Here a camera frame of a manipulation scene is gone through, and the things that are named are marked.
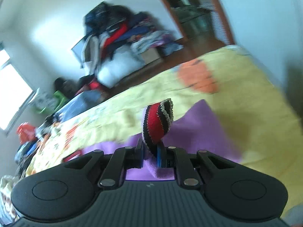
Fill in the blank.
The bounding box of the purple sweater red trim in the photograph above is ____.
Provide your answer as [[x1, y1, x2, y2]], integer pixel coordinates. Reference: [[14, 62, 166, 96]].
[[61, 98, 242, 181]]

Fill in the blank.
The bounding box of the pile of mixed clothes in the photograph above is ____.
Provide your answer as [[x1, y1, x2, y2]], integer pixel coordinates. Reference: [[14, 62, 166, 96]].
[[80, 2, 183, 75]]

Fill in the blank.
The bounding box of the orange plastic bag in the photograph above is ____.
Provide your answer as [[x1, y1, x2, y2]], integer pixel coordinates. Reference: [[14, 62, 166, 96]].
[[16, 122, 36, 145]]

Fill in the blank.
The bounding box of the yellow floral bed sheet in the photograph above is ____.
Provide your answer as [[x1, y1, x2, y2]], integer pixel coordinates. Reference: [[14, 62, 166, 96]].
[[0, 44, 303, 222]]

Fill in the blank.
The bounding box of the blue grey quilt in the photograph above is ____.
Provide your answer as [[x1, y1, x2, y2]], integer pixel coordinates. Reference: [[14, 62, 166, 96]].
[[54, 90, 105, 122]]

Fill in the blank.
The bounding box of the green plastic chair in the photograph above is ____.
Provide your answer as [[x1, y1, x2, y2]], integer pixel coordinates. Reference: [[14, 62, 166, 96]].
[[39, 91, 69, 114]]

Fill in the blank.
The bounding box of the floral white cushion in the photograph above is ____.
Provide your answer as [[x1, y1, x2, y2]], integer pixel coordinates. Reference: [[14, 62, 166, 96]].
[[29, 92, 58, 113]]

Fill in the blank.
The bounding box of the black bag on chair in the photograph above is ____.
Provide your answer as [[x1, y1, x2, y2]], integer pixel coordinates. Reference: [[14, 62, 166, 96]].
[[54, 77, 77, 99]]

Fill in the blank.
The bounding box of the grey monitor screen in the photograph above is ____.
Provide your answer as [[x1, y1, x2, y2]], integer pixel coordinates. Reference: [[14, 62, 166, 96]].
[[71, 37, 85, 63]]

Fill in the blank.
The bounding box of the white pillow under pile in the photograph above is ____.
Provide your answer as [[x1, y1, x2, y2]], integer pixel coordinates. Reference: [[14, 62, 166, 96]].
[[95, 45, 145, 88]]

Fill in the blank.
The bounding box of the cardboard box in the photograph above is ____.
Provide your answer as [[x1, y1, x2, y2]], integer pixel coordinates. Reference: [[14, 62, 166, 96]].
[[140, 48, 162, 65]]

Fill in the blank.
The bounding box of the white checkered laundry basket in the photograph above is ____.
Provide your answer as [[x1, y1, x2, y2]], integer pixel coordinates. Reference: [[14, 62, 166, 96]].
[[199, 3, 230, 45]]

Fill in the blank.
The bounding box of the window with metal frame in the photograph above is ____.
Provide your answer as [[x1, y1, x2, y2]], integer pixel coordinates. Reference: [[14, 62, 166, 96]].
[[1, 42, 36, 136]]

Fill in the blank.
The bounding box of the brown wooden door frame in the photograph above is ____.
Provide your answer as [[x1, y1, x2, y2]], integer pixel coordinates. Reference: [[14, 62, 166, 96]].
[[160, 0, 235, 45]]

